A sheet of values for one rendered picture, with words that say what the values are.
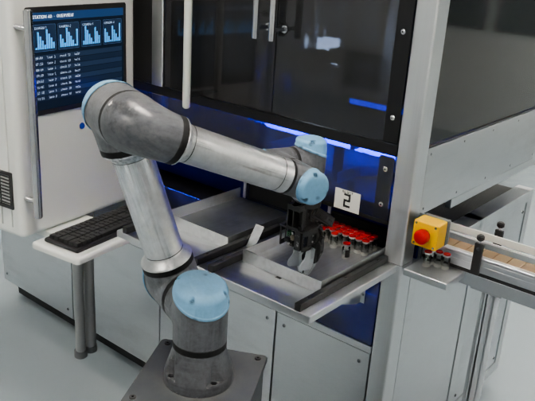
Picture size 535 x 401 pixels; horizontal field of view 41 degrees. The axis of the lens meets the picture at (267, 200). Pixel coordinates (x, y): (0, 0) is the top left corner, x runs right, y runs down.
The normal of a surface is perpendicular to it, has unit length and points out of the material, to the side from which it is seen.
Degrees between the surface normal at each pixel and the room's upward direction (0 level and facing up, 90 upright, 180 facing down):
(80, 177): 90
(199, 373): 72
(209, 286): 8
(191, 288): 8
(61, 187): 90
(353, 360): 90
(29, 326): 0
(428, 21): 90
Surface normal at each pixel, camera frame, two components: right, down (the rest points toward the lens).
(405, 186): -0.64, 0.23
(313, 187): 0.49, 0.33
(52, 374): 0.06, -0.94
